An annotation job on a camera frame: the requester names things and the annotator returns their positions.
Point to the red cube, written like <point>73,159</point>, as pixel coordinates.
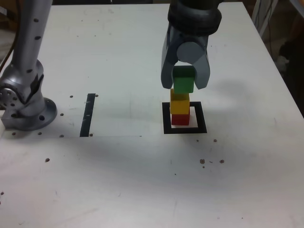
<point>180,119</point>

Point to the green cube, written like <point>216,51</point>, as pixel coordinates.
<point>183,84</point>

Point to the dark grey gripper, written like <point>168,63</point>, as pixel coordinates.
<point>194,38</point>

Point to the yellow cube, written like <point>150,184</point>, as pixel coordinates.
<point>179,107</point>

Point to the black tape strip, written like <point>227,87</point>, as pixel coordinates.
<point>86,118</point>

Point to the white metal frame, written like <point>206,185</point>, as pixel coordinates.
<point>257,12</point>

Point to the black tape square outline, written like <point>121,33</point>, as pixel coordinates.
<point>202,118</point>

